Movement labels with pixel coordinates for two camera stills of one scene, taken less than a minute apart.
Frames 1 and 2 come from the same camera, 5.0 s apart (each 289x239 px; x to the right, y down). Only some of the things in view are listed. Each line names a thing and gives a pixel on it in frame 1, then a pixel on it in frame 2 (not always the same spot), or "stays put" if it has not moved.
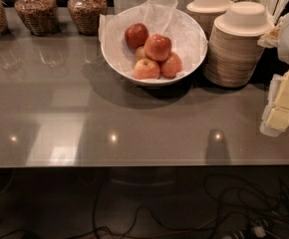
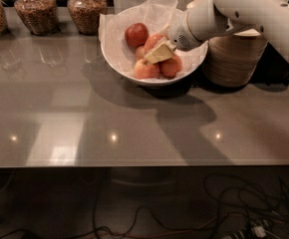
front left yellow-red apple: (146, 69) stays put
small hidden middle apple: (140, 53) stays put
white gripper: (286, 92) -> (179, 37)
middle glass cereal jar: (39, 8) stays put
